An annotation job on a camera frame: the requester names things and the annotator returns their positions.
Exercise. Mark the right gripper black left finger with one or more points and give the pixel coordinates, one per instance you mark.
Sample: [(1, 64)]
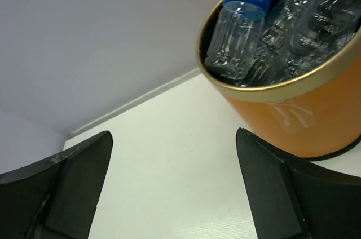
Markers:
[(56, 197)]

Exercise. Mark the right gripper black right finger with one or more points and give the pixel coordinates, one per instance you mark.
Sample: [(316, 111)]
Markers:
[(290, 197)]

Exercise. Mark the blue label bottle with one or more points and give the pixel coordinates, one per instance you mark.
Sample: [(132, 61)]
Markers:
[(235, 37)]

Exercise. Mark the clear bottle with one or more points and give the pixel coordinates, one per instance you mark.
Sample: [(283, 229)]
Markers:
[(321, 30), (267, 66)]

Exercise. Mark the orange cylindrical bin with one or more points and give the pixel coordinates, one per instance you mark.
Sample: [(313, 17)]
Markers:
[(314, 116)]

